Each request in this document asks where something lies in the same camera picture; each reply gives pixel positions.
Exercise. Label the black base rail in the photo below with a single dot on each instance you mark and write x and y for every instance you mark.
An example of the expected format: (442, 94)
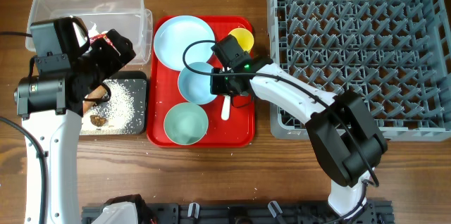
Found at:
(375, 212)

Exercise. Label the white rice pile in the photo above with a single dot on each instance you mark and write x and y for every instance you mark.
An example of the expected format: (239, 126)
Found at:
(121, 107)

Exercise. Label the white plastic spoon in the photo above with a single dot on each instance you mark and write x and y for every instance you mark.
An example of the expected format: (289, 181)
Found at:
(225, 111)

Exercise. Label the black waste tray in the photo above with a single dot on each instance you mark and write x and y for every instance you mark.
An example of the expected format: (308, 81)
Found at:
(135, 104)

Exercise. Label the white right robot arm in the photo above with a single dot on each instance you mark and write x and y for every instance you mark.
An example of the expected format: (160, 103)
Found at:
(345, 138)

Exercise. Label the light blue bowl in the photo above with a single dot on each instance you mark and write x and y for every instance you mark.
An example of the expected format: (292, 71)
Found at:
(194, 87)

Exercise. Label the light blue plate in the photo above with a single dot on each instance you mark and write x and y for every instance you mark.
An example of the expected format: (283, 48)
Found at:
(175, 35)

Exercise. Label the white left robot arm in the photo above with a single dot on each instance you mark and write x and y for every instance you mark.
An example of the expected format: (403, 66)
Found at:
(50, 105)

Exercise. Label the light green bowl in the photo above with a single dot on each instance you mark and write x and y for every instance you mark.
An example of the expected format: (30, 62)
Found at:
(186, 124)

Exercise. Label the grey dishwasher rack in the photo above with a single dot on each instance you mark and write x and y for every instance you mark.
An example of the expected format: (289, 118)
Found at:
(394, 53)

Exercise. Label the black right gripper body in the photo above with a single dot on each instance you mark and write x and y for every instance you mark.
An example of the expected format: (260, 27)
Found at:
(220, 84)

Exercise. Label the red and white wrapper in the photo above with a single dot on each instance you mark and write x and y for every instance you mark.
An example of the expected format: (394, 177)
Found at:
(100, 37)

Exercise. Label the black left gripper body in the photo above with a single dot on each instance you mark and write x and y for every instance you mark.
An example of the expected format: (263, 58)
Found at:
(101, 59)

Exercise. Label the yellow plastic cup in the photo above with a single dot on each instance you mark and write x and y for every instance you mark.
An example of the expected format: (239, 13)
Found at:
(244, 38)

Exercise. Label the clear plastic waste bin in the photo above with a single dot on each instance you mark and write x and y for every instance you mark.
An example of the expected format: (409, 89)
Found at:
(129, 17)

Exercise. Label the dark brown food lump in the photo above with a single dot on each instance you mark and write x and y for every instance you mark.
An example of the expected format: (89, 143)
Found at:
(97, 121)

